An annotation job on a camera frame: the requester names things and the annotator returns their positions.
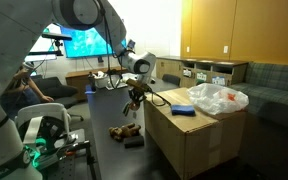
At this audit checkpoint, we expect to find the green plaid sofa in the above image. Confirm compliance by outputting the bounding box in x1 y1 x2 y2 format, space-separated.
228 61 288 134

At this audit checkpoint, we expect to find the large cardboard box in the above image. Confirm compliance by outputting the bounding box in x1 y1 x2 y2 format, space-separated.
143 97 246 180

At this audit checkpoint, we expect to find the wall mounted monitor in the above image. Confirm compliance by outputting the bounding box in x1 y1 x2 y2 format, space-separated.
59 24 128 59

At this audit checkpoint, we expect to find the dark office chair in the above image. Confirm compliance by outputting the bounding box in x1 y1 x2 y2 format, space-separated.
162 74 180 86

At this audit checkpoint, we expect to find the white VR headset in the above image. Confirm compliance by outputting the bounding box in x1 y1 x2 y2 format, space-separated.
15 103 71 156

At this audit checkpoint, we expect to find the wooden low shelf cabinet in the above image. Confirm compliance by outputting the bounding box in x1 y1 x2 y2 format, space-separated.
156 56 248 87

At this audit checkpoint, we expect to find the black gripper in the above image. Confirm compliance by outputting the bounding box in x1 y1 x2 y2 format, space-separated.
128 88 146 107

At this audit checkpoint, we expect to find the dark grey sponge block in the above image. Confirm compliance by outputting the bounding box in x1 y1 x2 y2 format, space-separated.
124 136 144 148

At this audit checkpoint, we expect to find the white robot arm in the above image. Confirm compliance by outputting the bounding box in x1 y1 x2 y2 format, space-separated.
0 0 156 180

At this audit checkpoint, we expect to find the person in striped shirt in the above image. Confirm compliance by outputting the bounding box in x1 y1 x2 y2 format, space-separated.
0 62 54 120

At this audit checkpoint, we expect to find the white plastic bag orange print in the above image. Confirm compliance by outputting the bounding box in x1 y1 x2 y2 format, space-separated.
187 83 249 115

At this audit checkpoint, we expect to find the brown plush moose toy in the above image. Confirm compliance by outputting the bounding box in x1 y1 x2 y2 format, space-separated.
108 123 141 142

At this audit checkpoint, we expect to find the red plush carrot toy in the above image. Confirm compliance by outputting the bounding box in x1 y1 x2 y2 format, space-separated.
123 101 140 116

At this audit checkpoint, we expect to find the blue knitted cloth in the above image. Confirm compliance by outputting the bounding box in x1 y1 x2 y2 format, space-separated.
171 105 195 116

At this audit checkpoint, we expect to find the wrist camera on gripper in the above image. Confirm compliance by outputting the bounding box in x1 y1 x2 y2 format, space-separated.
126 79 152 92

